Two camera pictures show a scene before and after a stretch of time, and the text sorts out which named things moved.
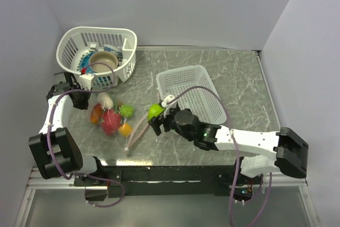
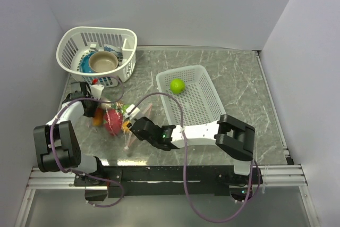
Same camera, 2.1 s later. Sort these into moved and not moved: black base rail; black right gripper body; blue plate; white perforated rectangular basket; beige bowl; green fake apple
Moved: black right gripper body; green fake apple
Not moved: white perforated rectangular basket; black base rail; beige bowl; blue plate
